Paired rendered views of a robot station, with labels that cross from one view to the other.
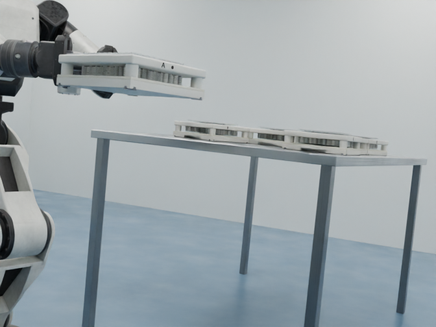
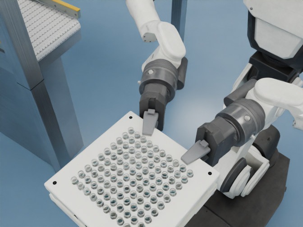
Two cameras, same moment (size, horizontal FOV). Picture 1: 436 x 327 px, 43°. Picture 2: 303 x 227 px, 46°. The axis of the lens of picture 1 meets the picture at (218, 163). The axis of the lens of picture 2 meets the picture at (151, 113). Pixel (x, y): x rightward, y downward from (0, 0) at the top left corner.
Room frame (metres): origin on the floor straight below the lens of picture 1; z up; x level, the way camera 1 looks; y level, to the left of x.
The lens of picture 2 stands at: (1.37, -0.11, 1.68)
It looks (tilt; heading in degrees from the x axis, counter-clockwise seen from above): 51 degrees down; 95
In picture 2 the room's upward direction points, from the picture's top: straight up
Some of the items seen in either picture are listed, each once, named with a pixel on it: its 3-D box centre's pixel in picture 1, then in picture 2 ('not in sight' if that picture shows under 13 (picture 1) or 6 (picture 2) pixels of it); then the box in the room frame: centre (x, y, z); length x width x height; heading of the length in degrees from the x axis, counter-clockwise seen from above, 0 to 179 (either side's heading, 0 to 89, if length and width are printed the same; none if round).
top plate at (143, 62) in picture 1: (133, 66); (133, 180); (1.30, 0.22, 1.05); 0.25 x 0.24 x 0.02; 53
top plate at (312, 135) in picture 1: (323, 136); not in sight; (2.15, -0.40, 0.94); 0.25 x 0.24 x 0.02; 64
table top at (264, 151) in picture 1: (280, 149); not in sight; (2.72, -0.30, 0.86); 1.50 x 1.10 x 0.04; 149
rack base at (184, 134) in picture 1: (211, 137); not in sight; (2.50, 0.04, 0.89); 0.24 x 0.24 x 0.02; 47
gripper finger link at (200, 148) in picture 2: not in sight; (195, 152); (1.42, 0.28, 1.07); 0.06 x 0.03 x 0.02; 45
